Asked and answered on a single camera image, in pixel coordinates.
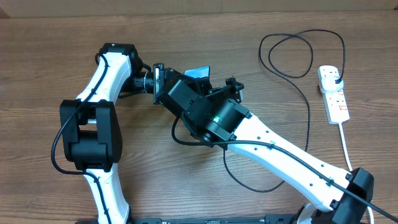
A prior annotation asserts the white charger plug adapter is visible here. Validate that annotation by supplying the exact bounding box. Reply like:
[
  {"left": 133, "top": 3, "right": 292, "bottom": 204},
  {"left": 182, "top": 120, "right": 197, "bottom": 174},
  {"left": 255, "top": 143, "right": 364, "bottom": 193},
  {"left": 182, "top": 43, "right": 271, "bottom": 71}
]
[{"left": 320, "top": 77, "right": 344, "bottom": 94}]

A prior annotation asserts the black USB charging cable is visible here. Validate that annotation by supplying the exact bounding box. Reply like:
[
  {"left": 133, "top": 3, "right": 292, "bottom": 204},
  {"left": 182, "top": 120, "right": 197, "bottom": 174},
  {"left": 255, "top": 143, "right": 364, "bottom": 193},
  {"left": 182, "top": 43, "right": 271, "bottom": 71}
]
[{"left": 222, "top": 29, "right": 346, "bottom": 194}]

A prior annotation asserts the white power strip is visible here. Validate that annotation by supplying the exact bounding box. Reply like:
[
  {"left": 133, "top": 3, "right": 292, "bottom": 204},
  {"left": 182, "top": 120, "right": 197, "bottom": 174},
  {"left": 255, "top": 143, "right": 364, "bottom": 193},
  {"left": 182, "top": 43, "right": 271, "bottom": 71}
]
[{"left": 317, "top": 65, "right": 349, "bottom": 124}]

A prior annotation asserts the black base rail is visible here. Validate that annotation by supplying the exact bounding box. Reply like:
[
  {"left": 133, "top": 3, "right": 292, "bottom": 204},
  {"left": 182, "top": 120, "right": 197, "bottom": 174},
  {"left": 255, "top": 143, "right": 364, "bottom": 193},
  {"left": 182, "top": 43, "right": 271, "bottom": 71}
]
[{"left": 127, "top": 214, "right": 311, "bottom": 224}]

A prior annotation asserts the Galaxy S24 smartphone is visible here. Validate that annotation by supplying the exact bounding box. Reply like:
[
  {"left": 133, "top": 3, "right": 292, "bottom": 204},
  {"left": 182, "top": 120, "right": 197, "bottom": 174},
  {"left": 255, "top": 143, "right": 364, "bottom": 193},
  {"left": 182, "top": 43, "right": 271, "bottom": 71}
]
[{"left": 184, "top": 66, "right": 210, "bottom": 78}]

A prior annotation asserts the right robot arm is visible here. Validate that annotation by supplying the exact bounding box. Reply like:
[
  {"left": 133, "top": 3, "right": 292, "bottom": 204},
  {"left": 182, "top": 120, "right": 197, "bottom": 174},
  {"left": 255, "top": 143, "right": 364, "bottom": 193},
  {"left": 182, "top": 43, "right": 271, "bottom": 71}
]
[{"left": 154, "top": 75, "right": 374, "bottom": 223}]

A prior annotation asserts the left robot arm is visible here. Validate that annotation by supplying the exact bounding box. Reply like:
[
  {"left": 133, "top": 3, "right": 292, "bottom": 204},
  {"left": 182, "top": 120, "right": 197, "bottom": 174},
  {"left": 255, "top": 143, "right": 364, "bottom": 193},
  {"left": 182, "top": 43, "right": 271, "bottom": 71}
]
[{"left": 55, "top": 43, "right": 158, "bottom": 223}]

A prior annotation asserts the white power strip cord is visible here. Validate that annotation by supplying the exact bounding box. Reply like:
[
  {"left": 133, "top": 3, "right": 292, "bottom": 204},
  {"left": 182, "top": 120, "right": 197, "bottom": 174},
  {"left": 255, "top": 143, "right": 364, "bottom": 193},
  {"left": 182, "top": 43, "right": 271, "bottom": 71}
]
[{"left": 338, "top": 122, "right": 375, "bottom": 224}]

